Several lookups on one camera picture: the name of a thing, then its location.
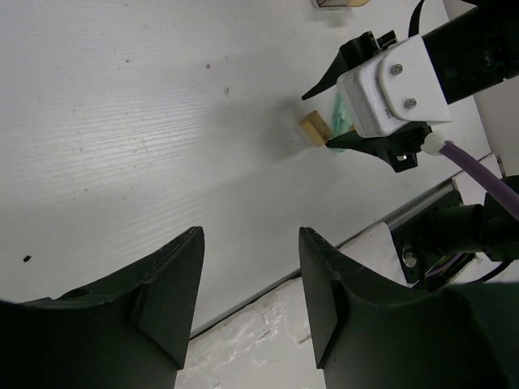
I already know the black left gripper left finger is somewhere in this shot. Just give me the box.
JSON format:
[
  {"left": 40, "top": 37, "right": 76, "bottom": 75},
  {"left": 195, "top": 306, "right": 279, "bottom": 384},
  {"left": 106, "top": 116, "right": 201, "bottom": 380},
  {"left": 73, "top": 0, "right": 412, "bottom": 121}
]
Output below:
[{"left": 1, "top": 226, "right": 205, "bottom": 388}]

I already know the green highlighter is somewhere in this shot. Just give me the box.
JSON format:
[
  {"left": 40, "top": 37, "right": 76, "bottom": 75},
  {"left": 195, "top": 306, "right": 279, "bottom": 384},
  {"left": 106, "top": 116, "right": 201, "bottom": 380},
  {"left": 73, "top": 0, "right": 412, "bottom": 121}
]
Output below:
[{"left": 332, "top": 92, "right": 353, "bottom": 139}]

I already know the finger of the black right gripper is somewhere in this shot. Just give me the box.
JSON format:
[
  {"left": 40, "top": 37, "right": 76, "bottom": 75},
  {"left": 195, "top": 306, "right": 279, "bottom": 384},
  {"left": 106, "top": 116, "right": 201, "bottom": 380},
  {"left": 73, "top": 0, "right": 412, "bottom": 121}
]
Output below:
[
  {"left": 326, "top": 133, "right": 390, "bottom": 160},
  {"left": 302, "top": 56, "right": 349, "bottom": 100}
]

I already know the yellow small clip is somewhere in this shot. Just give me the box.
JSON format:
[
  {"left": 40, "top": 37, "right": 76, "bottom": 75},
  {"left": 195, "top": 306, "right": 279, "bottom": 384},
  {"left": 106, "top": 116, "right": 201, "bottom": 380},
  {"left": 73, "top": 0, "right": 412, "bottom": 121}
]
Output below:
[{"left": 300, "top": 110, "right": 332, "bottom": 147}]

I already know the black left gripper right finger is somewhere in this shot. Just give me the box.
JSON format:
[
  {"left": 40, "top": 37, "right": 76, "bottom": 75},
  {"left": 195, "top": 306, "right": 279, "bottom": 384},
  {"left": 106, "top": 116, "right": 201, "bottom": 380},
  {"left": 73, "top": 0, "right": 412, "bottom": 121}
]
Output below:
[{"left": 298, "top": 227, "right": 518, "bottom": 388}]

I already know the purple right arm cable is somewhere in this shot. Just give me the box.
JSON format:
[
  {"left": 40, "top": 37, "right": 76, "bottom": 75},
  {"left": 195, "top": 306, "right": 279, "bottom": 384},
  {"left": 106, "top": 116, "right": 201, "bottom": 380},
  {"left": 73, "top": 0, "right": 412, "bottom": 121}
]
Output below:
[{"left": 421, "top": 135, "right": 519, "bottom": 222}]

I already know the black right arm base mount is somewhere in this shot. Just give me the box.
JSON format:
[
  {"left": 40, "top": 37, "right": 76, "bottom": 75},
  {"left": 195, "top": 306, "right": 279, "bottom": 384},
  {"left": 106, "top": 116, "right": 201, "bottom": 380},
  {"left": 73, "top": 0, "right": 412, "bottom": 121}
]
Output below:
[{"left": 389, "top": 188, "right": 518, "bottom": 292}]

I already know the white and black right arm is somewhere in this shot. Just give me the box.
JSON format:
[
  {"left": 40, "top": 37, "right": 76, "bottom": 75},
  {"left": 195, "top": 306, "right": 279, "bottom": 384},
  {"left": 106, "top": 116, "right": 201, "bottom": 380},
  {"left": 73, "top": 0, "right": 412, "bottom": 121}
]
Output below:
[{"left": 302, "top": 1, "right": 518, "bottom": 173}]

